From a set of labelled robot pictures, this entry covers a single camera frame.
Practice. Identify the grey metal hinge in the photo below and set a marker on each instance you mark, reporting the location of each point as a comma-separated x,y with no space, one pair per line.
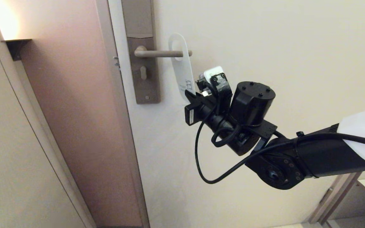
326,195

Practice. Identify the dark wall light bracket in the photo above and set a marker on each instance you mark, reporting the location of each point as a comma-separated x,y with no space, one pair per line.
15,47

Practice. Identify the grey wardrobe frame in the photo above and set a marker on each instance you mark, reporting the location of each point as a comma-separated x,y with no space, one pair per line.
334,196

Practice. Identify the beige oval keyhole cover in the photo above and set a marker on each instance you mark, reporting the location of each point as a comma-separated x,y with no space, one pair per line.
143,73

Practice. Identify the grey wardrobe bottom board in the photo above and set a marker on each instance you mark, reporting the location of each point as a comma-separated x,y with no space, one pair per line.
360,221

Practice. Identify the brown metal door lock plate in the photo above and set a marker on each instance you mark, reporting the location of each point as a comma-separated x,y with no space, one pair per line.
138,19

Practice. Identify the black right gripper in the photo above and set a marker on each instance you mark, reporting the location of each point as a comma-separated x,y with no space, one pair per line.
206,115

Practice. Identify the metal door latch bolt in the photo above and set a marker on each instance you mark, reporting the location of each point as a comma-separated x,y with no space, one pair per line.
116,62

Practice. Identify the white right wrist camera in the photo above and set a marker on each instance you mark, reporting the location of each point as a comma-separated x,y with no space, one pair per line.
213,73

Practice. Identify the white plastic door hanger sign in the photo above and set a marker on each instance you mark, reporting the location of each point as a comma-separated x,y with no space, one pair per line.
182,71

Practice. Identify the white room door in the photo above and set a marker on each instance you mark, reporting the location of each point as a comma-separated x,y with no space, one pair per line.
280,47

